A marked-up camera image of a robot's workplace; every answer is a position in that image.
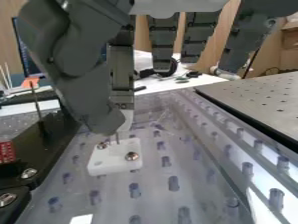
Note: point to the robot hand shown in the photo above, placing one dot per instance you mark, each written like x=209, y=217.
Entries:
x=84, y=66

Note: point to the small white screwed plate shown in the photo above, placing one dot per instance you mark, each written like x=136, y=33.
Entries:
x=116, y=158

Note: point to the thin stick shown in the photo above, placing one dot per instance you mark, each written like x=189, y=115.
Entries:
x=38, y=106

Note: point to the black plate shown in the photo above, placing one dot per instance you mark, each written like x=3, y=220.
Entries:
x=31, y=150

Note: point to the small red board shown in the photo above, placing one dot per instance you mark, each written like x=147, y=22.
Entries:
x=6, y=152

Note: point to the dark screen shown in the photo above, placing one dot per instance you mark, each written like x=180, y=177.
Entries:
x=27, y=56

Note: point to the clear box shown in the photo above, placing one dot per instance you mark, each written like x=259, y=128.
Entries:
x=231, y=143

